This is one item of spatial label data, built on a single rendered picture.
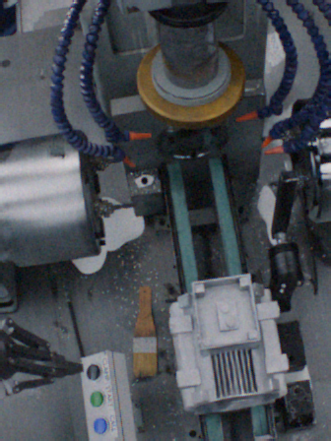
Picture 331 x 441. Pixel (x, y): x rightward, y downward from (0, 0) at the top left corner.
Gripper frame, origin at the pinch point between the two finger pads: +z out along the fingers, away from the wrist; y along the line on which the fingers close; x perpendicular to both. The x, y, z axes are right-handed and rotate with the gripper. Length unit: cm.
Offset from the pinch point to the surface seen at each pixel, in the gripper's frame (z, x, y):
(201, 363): 17.3, -16.4, -1.3
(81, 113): 30, 15, 70
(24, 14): 53, 56, 144
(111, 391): 8.0, -3.3, -4.2
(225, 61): 0, -41, 41
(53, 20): 58, 46, 137
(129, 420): 11.6, -3.5, -9.5
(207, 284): 14.3, -21.8, 11.1
